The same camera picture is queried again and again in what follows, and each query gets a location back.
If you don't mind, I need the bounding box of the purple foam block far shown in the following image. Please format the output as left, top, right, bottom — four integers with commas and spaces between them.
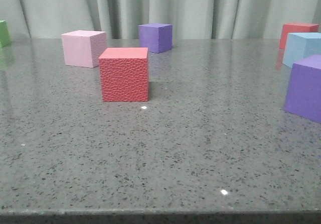
138, 23, 173, 53

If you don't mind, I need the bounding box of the red textured foam block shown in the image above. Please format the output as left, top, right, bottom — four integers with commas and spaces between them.
99, 47, 149, 102

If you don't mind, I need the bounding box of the green foam block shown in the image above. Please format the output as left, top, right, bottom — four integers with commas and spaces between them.
0, 20, 11, 48

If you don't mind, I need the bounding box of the pink foam block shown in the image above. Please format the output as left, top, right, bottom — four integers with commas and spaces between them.
61, 30, 107, 68

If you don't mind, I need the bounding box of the purple foam block near right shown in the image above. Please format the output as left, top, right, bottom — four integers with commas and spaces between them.
283, 55, 320, 123

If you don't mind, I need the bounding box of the light blue foam block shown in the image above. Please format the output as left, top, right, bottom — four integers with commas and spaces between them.
282, 32, 321, 68

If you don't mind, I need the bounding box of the grey-green curtain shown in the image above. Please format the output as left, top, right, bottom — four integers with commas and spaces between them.
1, 0, 320, 39

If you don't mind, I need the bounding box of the red foam block far right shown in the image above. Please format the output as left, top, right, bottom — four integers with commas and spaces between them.
279, 22, 319, 49

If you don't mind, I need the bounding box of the purple foam block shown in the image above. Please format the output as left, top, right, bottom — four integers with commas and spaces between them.
283, 55, 320, 123
138, 23, 173, 53

